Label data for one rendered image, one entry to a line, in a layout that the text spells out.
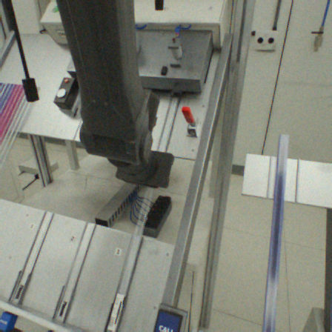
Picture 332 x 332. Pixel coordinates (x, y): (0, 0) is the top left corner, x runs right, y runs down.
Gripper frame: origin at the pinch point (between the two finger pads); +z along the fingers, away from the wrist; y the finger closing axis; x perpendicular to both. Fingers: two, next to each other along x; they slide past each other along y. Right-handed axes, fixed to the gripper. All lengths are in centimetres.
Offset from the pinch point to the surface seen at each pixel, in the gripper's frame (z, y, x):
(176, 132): 0.0, -2.1, -10.7
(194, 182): -2.4, -8.9, 0.2
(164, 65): -4.7, 2.5, -24.2
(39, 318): -5.6, 14.3, 31.7
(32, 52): 3, 48, -31
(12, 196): 102, 133, 16
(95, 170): 54, 46, -6
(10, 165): 92, 133, -4
